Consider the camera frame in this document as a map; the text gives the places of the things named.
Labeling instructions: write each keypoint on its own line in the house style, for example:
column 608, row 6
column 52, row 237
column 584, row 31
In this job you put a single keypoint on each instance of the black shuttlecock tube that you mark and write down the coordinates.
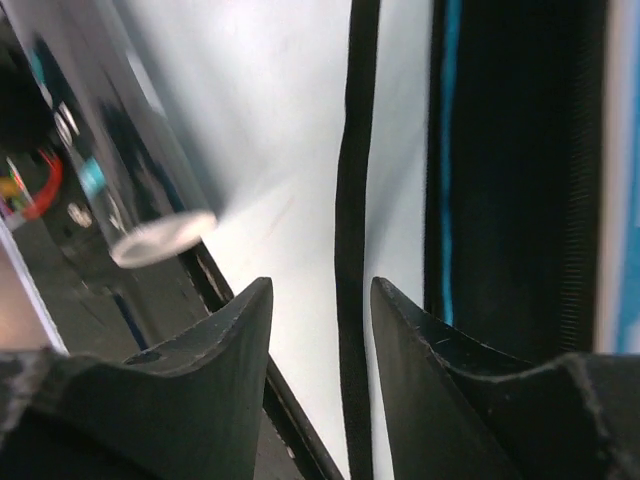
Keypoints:
column 140, row 184

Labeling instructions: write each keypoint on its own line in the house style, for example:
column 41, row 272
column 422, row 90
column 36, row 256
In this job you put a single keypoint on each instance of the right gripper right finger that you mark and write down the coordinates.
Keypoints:
column 457, row 409

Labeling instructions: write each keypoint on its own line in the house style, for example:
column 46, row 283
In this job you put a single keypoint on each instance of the blue racket cover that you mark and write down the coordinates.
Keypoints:
column 531, row 229

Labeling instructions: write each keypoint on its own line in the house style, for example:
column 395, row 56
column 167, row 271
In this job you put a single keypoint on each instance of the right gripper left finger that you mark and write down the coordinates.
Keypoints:
column 188, row 408

